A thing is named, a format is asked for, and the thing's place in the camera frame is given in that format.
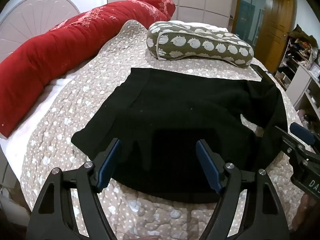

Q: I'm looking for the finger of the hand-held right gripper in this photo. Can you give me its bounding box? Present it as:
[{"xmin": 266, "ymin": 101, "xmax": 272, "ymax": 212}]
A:
[
  {"xmin": 289, "ymin": 122, "xmax": 320, "ymax": 153},
  {"xmin": 274, "ymin": 126, "xmax": 306, "ymax": 162}
]

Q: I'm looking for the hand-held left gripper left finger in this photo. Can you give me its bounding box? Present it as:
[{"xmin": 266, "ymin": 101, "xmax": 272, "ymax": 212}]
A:
[{"xmin": 30, "ymin": 138, "xmax": 122, "ymax": 240}]

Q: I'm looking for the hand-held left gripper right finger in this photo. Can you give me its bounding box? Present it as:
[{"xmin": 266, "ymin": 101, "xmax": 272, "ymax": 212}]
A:
[{"xmin": 196, "ymin": 139, "xmax": 290, "ymax": 240}]

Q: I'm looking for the cluttered white shelf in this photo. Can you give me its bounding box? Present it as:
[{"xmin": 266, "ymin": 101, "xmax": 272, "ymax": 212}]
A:
[{"xmin": 274, "ymin": 24, "xmax": 320, "ymax": 133}]

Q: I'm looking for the beige quilted bedspread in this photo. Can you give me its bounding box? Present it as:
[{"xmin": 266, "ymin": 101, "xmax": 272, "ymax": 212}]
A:
[{"xmin": 19, "ymin": 19, "xmax": 304, "ymax": 240}]

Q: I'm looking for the white bed sheet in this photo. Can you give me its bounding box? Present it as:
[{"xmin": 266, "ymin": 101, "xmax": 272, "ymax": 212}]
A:
[{"xmin": 0, "ymin": 77, "xmax": 75, "ymax": 205}]

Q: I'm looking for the wooden door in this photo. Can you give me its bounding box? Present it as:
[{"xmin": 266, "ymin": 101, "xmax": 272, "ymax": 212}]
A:
[{"xmin": 254, "ymin": 0, "xmax": 296, "ymax": 73}]

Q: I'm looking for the red floral quilt roll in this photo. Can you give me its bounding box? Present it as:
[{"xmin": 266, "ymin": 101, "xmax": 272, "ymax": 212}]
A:
[{"xmin": 0, "ymin": 0, "xmax": 176, "ymax": 138}]

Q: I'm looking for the olive pillow with white print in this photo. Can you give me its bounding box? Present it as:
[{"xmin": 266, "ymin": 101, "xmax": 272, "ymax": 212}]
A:
[{"xmin": 146, "ymin": 21, "xmax": 254, "ymax": 68}]

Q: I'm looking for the glass partition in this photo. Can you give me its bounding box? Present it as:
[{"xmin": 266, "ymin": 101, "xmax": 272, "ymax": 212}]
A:
[{"xmin": 237, "ymin": 0, "xmax": 267, "ymax": 46}]

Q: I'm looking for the white fan-pattern headboard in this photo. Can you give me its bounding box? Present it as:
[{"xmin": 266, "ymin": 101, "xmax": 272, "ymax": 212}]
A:
[{"xmin": 0, "ymin": 0, "xmax": 81, "ymax": 63}]

